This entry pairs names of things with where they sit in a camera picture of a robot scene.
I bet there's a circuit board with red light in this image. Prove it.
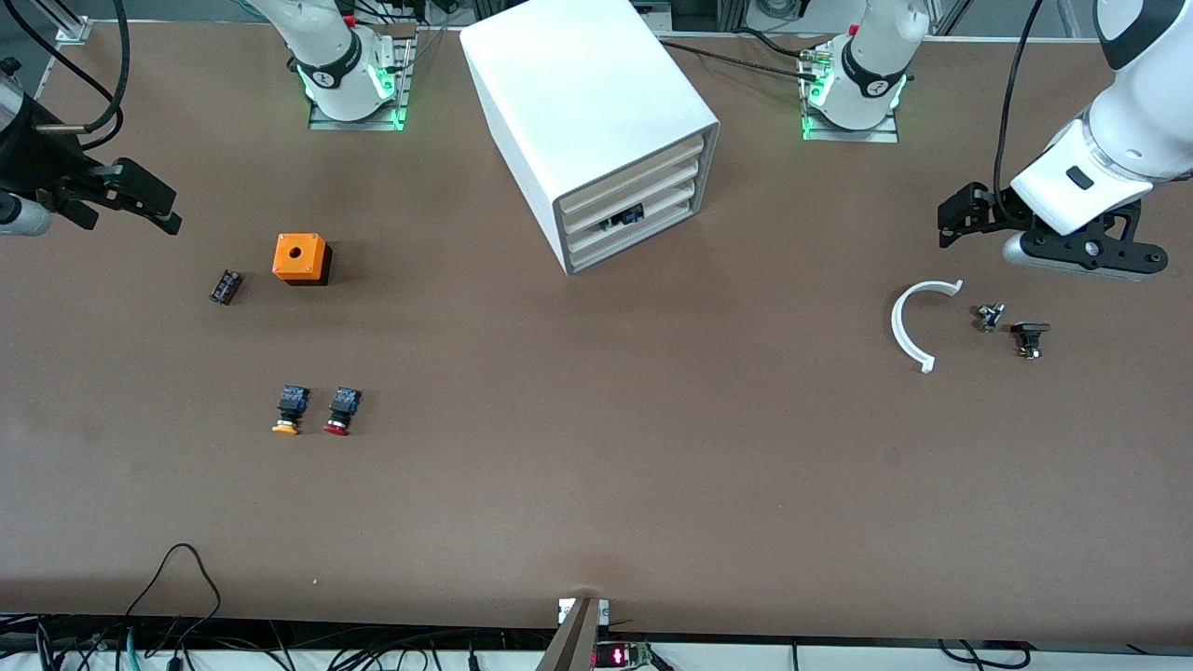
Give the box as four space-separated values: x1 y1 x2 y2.
593 640 655 671

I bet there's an orange button enclosure box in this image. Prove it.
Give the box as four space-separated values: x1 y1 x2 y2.
271 232 335 287

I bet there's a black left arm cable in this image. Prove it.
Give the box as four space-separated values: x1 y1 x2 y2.
991 0 1047 211

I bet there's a white curved plastic part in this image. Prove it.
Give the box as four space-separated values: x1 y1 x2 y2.
890 279 965 375

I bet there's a small black plastic part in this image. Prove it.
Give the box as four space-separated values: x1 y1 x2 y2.
1010 321 1052 362

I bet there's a white drawer holding button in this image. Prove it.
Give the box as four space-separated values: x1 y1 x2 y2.
565 180 700 254

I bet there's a black looped cable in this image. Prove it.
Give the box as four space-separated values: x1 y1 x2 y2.
124 542 223 646

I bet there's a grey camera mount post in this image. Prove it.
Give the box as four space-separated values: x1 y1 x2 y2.
535 596 612 671

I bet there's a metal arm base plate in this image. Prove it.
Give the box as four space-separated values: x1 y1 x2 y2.
799 47 901 144
307 23 414 132

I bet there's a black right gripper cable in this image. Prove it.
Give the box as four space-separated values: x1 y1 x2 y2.
79 0 130 152

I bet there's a red mushroom push button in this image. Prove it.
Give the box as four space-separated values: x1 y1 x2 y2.
322 386 363 437

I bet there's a yellow mushroom push button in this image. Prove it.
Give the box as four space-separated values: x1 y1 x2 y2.
271 384 311 437

